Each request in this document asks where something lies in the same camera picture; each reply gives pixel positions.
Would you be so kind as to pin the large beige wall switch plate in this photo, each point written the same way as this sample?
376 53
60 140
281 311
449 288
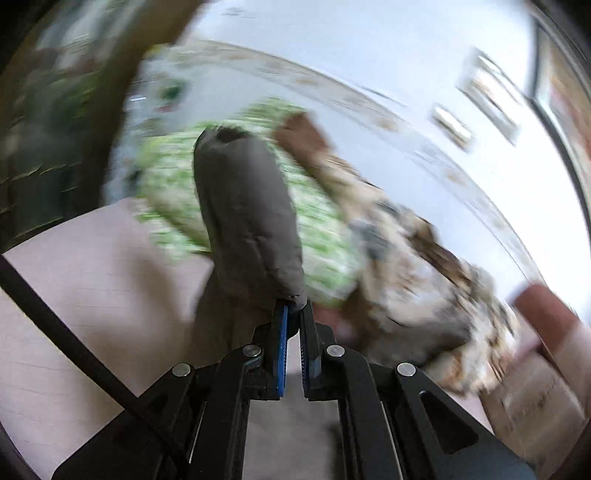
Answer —
491 92

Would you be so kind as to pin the green printed plastic bag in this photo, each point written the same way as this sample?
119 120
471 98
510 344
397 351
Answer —
168 92

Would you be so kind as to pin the striped floral sofa cushion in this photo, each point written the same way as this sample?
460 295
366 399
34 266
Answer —
535 397

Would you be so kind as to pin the pink sofa armrest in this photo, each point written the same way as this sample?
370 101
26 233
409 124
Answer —
545 309

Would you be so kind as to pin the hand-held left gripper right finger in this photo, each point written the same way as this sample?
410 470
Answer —
304 355

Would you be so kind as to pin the small beige wall switch plate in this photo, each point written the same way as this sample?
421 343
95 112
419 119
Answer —
452 127

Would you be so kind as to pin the grey puffer jacket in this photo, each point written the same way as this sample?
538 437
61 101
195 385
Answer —
244 217

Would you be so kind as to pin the wooden door with patterned glass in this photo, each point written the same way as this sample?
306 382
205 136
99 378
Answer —
41 138

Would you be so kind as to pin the pink quilted mattress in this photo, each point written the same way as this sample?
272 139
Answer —
92 295

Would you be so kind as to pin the green checked pillow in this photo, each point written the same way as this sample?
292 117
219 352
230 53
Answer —
318 230

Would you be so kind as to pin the leaf print blanket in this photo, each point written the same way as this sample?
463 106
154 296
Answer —
415 272

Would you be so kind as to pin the dark wooden frame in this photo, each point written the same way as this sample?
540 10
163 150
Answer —
563 106

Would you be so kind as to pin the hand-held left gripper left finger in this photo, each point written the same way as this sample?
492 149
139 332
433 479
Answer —
282 350

